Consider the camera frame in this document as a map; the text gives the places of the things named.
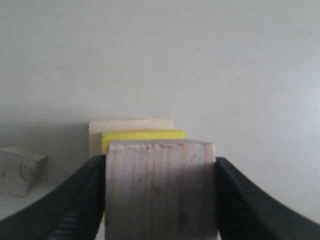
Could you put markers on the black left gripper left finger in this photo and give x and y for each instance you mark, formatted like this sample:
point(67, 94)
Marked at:
point(72, 211)

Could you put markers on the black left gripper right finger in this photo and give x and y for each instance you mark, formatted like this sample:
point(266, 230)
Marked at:
point(246, 212)

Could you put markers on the small wooden cube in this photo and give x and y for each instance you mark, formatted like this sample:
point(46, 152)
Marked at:
point(19, 170)
point(161, 189)

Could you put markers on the large wooden cube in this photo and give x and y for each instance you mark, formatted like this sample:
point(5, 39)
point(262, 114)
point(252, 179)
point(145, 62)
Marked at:
point(95, 128)

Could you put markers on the yellow cube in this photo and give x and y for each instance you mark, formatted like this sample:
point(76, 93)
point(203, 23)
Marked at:
point(145, 134)

